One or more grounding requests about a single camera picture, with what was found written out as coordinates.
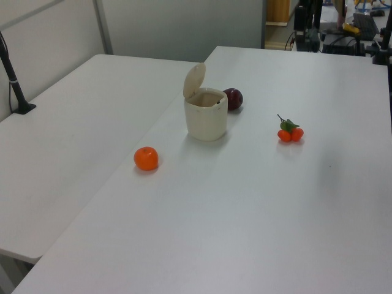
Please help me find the small tangerine cluster with leaves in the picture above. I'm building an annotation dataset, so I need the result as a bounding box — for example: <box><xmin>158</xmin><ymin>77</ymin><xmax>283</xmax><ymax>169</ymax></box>
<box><xmin>276</xmin><ymin>114</ymin><xmax>304</xmax><ymax>143</ymax></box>

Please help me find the wooden cabinet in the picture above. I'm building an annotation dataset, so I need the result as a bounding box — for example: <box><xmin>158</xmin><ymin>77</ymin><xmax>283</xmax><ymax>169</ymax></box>
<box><xmin>265</xmin><ymin>0</ymin><xmax>290</xmax><ymax>27</ymax></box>

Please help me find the black camera stand pole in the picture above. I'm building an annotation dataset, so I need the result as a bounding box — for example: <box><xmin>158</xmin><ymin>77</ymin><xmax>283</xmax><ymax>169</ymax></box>
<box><xmin>0</xmin><ymin>30</ymin><xmax>37</xmax><ymax>115</ymax></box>

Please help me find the large orange tangerine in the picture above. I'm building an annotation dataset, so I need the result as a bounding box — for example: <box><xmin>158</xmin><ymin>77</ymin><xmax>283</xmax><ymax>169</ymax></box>
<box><xmin>133</xmin><ymin>146</ymin><xmax>159</xmax><ymax>172</ymax></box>

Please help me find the dark red apple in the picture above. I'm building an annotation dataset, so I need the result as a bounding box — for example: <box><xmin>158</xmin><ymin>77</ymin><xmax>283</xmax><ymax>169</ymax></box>
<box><xmin>222</xmin><ymin>88</ymin><xmax>244</xmax><ymax>111</ymax></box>

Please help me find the cream plastic garbage bin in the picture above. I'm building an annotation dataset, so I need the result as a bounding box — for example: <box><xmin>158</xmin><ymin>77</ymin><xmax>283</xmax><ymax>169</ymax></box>
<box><xmin>183</xmin><ymin>62</ymin><xmax>229</xmax><ymax>142</ymax></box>

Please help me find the black box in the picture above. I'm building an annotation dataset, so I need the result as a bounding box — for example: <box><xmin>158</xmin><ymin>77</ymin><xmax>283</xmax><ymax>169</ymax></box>
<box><xmin>321</xmin><ymin>31</ymin><xmax>360</xmax><ymax>55</ymax></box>

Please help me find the black clamp stand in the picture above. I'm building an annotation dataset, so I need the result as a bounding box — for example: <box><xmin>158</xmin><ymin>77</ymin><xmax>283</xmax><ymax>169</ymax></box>
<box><xmin>371</xmin><ymin>26</ymin><xmax>392</xmax><ymax>66</ymax></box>

